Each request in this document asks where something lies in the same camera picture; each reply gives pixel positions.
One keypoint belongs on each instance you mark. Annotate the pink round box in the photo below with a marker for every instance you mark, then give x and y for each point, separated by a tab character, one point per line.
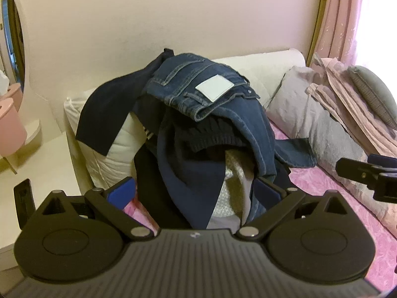
11	127

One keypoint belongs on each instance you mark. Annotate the pink curtain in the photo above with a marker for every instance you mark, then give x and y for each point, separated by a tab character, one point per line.
341	15

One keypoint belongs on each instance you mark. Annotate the grey cushion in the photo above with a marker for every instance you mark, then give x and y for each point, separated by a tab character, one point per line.
372	90

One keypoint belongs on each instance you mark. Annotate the dark navy garment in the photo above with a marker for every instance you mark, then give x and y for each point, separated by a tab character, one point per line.
105	111

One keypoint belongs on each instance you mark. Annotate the navy knit sweater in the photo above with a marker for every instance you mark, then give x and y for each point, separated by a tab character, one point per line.
186	177

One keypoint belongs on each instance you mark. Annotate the white knit garment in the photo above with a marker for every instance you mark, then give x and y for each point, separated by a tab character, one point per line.
231	180

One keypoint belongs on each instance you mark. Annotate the white pillow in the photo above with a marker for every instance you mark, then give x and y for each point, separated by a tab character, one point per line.
118	149

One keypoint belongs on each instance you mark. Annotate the black phone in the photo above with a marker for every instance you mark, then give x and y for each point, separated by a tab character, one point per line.
23	198

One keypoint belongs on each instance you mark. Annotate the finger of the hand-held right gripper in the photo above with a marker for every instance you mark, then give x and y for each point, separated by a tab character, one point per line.
381	160
353	169

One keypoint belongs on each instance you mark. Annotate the white tissue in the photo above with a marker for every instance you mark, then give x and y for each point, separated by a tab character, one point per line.
3	82

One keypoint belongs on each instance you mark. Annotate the pink floral blanket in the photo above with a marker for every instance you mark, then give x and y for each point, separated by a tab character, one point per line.
313	181

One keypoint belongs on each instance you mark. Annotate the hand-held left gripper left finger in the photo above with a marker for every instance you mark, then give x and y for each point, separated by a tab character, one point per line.
122	189

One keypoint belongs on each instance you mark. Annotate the blue denim jeans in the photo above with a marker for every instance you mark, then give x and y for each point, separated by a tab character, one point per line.
186	77

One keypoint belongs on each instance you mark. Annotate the grey duvet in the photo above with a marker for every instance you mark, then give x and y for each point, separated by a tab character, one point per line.
319	130

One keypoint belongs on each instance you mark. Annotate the pink folded sheet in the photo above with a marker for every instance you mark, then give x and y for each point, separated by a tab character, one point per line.
350	105

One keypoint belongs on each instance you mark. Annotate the white bedside table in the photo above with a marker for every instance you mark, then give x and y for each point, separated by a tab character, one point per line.
46	167

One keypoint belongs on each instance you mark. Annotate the yellowish window frame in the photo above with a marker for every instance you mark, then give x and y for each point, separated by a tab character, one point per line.
319	12

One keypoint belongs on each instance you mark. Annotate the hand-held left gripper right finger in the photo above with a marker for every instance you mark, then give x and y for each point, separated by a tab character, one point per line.
265	190

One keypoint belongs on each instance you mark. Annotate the round wall mirror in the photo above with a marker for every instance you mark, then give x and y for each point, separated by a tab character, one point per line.
12	37

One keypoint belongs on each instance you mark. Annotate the black garment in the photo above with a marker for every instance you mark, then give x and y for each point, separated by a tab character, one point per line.
145	186

